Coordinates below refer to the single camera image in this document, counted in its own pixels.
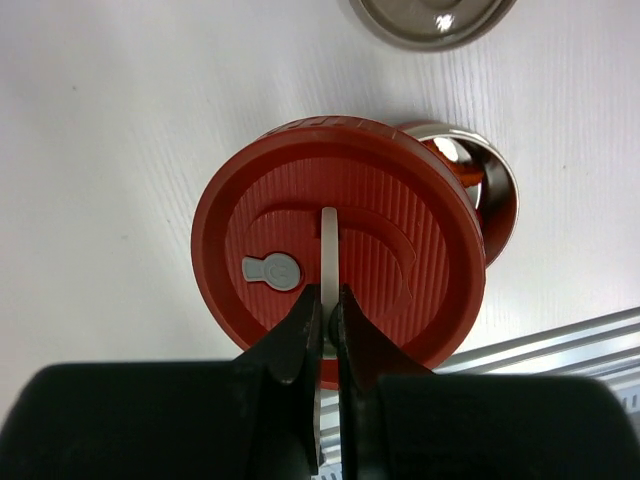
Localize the red fried chicken piece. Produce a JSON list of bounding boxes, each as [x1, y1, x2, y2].
[[422, 137, 485, 188]]

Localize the beige round lid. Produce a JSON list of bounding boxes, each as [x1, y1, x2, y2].
[[350, 0, 515, 53]]

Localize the red metal container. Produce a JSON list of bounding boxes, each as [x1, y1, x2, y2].
[[399, 120, 519, 264]]

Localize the red round lid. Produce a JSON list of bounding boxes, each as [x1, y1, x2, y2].
[[191, 116, 487, 368]]

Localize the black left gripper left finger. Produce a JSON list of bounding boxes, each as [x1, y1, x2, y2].
[[1, 285, 323, 479]]

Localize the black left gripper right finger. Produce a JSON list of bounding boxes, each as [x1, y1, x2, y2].
[[335, 288, 639, 479]]

